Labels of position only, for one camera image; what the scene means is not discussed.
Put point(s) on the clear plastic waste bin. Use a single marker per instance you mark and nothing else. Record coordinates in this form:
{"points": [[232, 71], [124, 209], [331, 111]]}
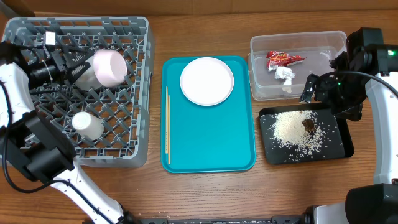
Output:
{"points": [[317, 48]]}

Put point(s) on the white cup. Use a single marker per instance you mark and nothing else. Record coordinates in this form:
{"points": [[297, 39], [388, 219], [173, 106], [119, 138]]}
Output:
{"points": [[87, 125]]}

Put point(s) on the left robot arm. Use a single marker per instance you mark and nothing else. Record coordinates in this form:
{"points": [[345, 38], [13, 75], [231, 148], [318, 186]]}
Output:
{"points": [[35, 153]]}

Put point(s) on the grey shallow bowl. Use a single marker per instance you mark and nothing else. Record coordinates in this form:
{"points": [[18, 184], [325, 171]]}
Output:
{"points": [[88, 79]]}

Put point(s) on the white rice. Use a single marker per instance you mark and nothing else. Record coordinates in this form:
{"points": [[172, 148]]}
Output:
{"points": [[288, 132]]}

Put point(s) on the white tissue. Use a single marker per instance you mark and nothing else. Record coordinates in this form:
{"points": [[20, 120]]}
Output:
{"points": [[287, 75]]}

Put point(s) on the large white plate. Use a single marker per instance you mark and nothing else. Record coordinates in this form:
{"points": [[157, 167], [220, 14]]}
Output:
{"points": [[207, 81]]}

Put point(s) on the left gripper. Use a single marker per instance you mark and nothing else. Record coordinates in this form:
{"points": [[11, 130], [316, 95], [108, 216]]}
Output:
{"points": [[71, 61]]}

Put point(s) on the wooden chopstick right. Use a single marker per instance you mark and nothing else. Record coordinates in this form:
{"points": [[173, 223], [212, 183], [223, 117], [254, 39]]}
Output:
{"points": [[169, 130]]}

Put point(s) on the teal serving tray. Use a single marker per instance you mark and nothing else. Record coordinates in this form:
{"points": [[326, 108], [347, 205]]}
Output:
{"points": [[218, 138]]}

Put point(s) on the grey plastic dish rack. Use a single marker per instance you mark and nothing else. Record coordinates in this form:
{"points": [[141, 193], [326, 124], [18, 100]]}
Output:
{"points": [[123, 110]]}

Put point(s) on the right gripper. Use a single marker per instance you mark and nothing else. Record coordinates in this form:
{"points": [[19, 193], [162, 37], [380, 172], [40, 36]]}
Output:
{"points": [[321, 88]]}

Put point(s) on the red snack wrapper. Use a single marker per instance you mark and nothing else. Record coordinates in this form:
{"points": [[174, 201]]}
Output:
{"points": [[277, 59]]}

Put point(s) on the black food waste tray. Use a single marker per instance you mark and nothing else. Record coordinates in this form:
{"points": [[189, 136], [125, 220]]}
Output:
{"points": [[341, 145]]}

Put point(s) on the brown food scrap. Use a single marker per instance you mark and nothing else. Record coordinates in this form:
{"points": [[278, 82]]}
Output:
{"points": [[309, 125]]}

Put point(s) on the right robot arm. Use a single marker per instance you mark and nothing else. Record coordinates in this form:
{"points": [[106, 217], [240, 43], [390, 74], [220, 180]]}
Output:
{"points": [[366, 70]]}

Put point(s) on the small pink bowl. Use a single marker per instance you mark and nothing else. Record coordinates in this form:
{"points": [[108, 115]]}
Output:
{"points": [[109, 67]]}

